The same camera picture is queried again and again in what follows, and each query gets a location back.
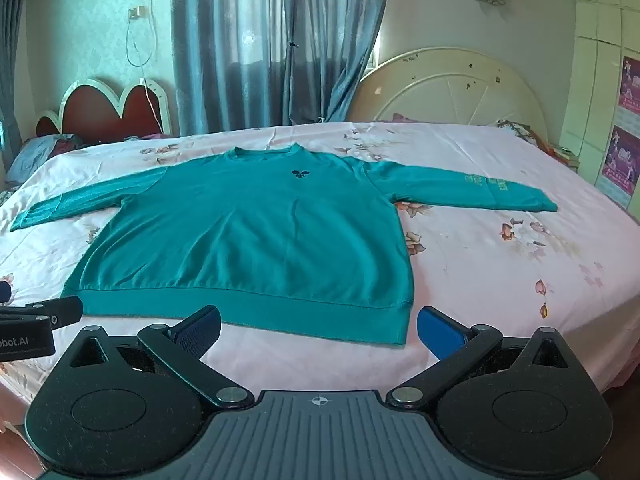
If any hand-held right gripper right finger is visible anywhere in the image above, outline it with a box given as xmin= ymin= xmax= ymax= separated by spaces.
xmin=385 ymin=306 xmax=582 ymax=410

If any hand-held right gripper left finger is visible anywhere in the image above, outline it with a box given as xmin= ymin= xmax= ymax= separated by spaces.
xmin=60 ymin=305 xmax=254 ymax=408

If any teal long-sleeve sweatshirt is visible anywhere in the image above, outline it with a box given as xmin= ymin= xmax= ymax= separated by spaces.
xmin=9 ymin=143 xmax=559 ymax=347

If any bed with floral pink sheet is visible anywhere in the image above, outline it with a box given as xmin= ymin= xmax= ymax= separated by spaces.
xmin=0 ymin=120 xmax=640 ymax=407

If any blue pillow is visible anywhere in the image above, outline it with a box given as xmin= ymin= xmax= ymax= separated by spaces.
xmin=5 ymin=134 xmax=85 ymax=182

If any red scalloped headboard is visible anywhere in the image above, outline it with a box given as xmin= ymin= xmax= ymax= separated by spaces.
xmin=36 ymin=78 xmax=173 ymax=148

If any patterned floral cloth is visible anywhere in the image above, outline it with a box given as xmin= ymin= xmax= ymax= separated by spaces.
xmin=492 ymin=119 xmax=550 ymax=150

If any stack of books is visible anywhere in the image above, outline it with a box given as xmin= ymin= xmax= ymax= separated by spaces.
xmin=544 ymin=142 xmax=582 ymax=170

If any blue-grey side curtain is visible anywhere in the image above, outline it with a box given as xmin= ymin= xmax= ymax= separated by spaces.
xmin=0 ymin=0 xmax=33 ymax=171

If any cream round headboard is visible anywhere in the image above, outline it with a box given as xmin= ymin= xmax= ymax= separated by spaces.
xmin=346 ymin=47 xmax=551 ymax=150

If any blue-grey window curtain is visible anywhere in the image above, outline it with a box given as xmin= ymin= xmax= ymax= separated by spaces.
xmin=171 ymin=0 xmax=396 ymax=137

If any white charging cable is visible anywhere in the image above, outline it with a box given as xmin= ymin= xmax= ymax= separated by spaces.
xmin=125 ymin=14 xmax=167 ymax=137

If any large pink wall poster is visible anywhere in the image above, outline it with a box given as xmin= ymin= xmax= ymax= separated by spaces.
xmin=597 ymin=125 xmax=640 ymax=209

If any small pink wall poster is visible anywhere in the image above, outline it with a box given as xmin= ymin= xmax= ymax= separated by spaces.
xmin=617 ymin=55 xmax=640 ymax=117

